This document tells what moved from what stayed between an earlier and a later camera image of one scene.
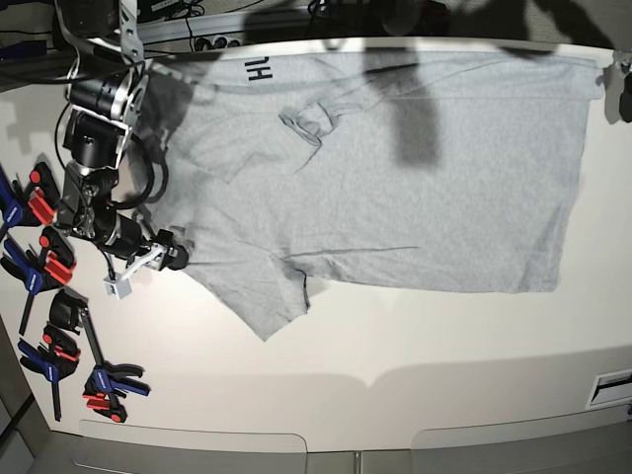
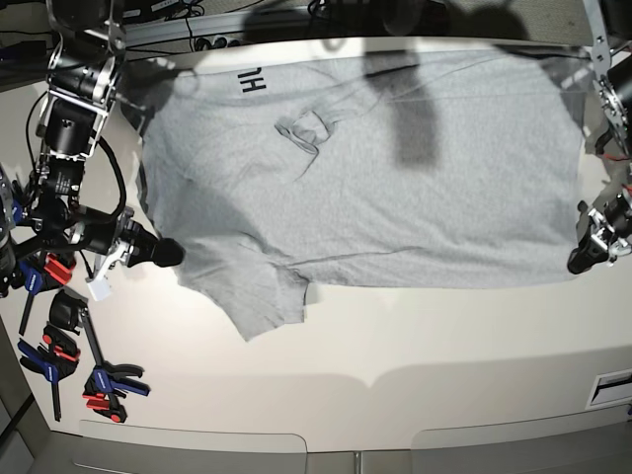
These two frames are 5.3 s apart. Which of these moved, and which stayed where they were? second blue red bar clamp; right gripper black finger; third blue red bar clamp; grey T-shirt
Moved: right gripper black finger
Stayed: grey T-shirt; third blue red bar clamp; second blue red bar clamp
